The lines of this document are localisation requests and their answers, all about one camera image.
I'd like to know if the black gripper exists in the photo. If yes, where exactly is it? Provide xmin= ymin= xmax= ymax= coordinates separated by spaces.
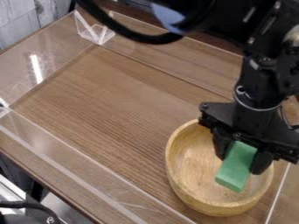
xmin=199 ymin=102 xmax=299 ymax=175

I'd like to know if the green rectangular block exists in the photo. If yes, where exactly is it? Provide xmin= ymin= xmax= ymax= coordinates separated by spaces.
xmin=215 ymin=141 xmax=258 ymax=193

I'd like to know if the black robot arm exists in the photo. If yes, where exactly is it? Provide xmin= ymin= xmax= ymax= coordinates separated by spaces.
xmin=199 ymin=0 xmax=299 ymax=175

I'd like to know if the light wooden bowl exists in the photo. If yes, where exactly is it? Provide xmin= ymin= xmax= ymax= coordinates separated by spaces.
xmin=164 ymin=120 xmax=275 ymax=217

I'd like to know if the clear acrylic tray wall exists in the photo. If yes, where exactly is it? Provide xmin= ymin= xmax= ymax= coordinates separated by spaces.
xmin=0 ymin=16 xmax=299 ymax=224

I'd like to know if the black metal bracket with screw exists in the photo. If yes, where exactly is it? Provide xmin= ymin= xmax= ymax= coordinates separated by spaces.
xmin=35 ymin=211 xmax=70 ymax=224

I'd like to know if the clear acrylic corner bracket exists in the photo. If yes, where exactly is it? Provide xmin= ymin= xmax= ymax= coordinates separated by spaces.
xmin=74 ymin=11 xmax=116 ymax=46

